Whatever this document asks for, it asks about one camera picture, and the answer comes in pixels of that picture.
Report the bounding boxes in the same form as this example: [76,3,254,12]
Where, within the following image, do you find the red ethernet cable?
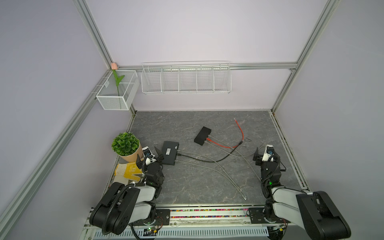
[206,119,245,150]

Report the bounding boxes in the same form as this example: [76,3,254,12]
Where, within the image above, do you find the small ribbed black switch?
[194,127,212,146]

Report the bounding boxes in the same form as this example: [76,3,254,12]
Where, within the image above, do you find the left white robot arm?
[89,147,165,235]

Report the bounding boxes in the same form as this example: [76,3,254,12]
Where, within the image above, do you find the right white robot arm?
[254,146,352,240]

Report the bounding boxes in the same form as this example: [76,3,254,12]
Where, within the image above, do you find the beige plant pot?
[119,144,144,163]

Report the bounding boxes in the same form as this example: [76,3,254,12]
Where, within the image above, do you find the yellow white work glove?
[113,161,144,185]

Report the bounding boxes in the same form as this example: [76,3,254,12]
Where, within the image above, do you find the green artificial plant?
[112,132,140,156]

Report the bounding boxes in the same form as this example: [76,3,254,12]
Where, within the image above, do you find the white mesh square basket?
[96,70,140,111]

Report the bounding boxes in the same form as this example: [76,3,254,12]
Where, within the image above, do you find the pink artificial tulip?
[111,63,125,96]

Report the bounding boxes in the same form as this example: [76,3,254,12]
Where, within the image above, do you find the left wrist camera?
[142,147,157,166]

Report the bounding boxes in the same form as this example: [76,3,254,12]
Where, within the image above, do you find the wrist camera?
[262,145,275,162]
[142,147,157,166]

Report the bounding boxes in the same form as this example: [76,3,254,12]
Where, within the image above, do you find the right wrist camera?
[262,145,275,162]

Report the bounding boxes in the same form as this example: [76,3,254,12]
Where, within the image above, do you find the black cable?
[176,139,244,163]

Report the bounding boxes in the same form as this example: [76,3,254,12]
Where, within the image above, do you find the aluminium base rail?
[79,203,346,240]

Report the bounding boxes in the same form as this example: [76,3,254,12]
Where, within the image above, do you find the white wire long basket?
[141,61,232,94]

